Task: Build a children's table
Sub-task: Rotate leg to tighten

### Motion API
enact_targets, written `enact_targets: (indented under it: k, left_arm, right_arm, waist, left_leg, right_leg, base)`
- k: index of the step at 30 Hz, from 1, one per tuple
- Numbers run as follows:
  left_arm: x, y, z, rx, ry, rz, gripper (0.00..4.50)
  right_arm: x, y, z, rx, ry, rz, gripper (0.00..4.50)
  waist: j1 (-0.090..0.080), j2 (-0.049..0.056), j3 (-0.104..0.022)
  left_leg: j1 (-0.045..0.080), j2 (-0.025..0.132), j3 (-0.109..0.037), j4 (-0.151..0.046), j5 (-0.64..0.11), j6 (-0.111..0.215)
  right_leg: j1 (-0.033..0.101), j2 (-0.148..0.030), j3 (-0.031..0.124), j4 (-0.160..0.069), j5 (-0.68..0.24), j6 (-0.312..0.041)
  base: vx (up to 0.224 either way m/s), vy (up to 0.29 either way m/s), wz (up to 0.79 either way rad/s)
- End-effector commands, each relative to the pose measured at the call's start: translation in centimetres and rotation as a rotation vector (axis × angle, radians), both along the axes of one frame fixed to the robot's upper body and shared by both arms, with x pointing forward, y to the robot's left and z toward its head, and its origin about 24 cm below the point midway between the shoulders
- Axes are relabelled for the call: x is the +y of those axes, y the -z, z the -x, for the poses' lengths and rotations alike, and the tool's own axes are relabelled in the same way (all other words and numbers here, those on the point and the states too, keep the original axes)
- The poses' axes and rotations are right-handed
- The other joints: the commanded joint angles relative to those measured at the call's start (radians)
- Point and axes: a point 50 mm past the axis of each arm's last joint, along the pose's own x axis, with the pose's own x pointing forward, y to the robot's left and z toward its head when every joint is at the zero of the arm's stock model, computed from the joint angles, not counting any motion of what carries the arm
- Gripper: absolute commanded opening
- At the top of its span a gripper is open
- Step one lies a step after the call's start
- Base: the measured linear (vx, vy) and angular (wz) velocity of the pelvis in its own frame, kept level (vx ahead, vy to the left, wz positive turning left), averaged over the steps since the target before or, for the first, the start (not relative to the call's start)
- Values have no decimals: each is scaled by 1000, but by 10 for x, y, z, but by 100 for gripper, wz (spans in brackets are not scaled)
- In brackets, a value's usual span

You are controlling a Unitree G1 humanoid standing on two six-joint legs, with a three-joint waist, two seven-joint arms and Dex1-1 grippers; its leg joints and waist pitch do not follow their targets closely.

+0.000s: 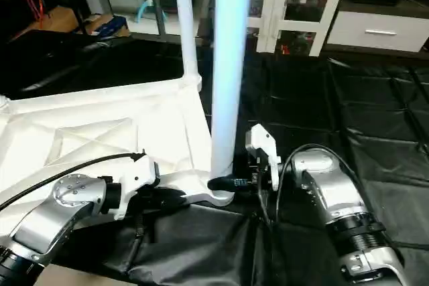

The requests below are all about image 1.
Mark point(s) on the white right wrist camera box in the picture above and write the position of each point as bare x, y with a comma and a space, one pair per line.
263, 149

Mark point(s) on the black work mat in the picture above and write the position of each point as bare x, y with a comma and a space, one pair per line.
348, 118

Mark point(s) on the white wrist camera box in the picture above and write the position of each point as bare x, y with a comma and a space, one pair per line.
137, 179
263, 149

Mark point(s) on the white glass-door cabinet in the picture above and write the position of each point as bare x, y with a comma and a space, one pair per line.
298, 5

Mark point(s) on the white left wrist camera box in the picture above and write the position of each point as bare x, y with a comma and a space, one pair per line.
137, 179

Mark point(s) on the brown cardboard box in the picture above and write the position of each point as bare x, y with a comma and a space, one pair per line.
94, 23

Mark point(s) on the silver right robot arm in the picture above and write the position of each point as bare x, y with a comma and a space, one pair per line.
335, 199

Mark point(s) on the white plastic table top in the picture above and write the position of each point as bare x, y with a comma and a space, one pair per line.
87, 132

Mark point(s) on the blue plastic bag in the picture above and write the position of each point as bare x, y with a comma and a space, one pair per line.
114, 28

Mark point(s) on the white drawer unit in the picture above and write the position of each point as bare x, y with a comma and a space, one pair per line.
379, 31

